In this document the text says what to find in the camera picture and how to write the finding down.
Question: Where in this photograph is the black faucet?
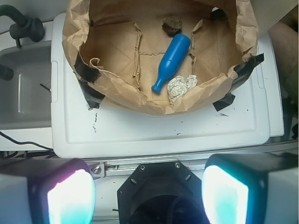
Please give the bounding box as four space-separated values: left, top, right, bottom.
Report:
0 5 45 49

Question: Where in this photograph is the crumpled white paper ball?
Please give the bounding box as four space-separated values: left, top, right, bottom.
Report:
167 75 198 105

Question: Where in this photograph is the blue plastic bottle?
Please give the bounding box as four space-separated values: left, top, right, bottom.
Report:
151 34 191 94

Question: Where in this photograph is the thin black cable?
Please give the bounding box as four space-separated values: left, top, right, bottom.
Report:
0 130 54 150

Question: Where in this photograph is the brown rock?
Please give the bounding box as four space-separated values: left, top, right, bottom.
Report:
162 16 182 37

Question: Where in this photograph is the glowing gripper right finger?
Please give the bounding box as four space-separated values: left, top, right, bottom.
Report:
201 153 299 224

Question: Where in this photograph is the brown paper bag tray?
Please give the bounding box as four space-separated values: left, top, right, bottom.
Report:
62 0 263 116

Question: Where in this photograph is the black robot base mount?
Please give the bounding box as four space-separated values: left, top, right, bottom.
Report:
117 163 209 224

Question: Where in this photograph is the white sink basin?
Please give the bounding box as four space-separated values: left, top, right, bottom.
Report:
0 41 51 130

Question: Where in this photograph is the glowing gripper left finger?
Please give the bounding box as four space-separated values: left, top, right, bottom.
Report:
0 158 96 224

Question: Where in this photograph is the aluminium rail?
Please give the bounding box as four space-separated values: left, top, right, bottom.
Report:
86 140 299 179

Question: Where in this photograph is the white plastic lid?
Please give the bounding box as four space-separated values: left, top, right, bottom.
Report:
51 14 272 158

